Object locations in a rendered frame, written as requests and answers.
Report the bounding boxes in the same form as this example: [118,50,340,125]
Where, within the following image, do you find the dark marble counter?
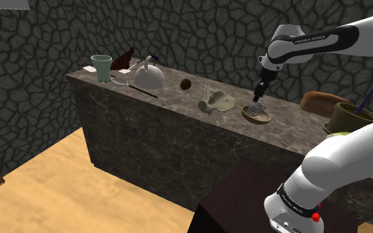
[66,57,373,227]

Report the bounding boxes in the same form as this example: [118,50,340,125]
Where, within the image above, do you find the clear glass object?
[246,96,268,118]

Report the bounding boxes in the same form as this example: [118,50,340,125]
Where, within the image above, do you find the brown bread loaf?
[298,90,354,119]

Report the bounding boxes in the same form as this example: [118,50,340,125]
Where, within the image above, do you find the brown wooden bowl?
[240,105,273,125]

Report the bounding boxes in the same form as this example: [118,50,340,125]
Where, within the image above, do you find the olive plant pot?
[322,102,373,135]

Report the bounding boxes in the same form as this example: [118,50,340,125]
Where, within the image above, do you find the thin grey utensil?
[128,59,145,70]

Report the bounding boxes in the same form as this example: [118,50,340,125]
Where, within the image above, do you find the dark robot stand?
[187,161,359,233]

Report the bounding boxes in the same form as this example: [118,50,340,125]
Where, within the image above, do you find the pale green cup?
[90,54,113,83]

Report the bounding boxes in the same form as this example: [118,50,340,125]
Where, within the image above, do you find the purple plant stem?
[353,70,373,116]

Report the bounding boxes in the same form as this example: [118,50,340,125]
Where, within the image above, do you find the beige bone-shaped object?
[197,85,238,117]

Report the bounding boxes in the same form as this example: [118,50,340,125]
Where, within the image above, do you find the light green fruit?
[325,130,352,140]

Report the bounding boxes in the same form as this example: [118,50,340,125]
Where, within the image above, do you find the dark red-brown jagged object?
[109,46,136,71]

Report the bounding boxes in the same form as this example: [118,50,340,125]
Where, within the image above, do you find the white domed kettle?
[133,55,166,91]

